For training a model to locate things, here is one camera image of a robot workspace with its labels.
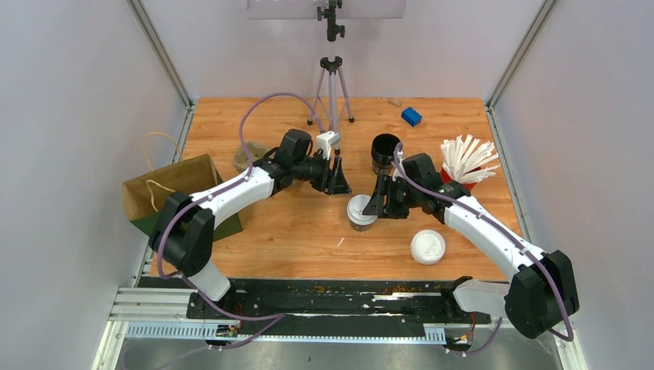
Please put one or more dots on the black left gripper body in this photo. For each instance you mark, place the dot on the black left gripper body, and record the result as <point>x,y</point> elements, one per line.
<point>317,172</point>

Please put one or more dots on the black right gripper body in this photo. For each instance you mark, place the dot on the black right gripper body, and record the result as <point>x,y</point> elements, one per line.
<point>399,198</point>

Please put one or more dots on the white single cup lid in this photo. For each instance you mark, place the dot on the white single cup lid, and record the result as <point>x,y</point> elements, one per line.
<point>356,206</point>

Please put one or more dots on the brown coffee cup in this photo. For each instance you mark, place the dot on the brown coffee cup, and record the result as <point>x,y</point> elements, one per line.
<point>361,226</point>

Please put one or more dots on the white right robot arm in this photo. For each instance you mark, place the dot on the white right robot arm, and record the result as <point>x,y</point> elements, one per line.
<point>540,291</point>

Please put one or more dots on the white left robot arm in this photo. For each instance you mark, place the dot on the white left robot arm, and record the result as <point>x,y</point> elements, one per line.
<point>184,232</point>

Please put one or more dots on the black paper cup stack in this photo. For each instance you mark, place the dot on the black paper cup stack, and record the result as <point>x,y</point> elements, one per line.
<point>382,153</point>

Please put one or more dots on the white plastic lid stack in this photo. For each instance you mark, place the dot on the white plastic lid stack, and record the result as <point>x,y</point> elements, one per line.
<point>428,247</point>

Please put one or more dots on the white wrapped straws bundle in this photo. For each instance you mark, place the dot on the white wrapped straws bundle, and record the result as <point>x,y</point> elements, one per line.
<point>467,160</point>

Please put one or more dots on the blue small block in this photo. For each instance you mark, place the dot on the blue small block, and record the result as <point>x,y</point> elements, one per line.
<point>411,116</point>

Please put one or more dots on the small tan block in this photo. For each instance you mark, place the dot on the small tan block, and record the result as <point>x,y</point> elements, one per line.
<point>397,102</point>

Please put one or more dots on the green paper bag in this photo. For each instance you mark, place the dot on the green paper bag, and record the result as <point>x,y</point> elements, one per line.
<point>143,197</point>

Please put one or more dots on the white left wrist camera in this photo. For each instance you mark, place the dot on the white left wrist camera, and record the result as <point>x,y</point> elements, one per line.
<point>324,142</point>

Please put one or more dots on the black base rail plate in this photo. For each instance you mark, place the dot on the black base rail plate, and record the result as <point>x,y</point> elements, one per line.
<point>300,310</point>

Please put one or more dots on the grey camera tripod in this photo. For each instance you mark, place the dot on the grey camera tripod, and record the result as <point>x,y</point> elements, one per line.
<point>331,66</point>

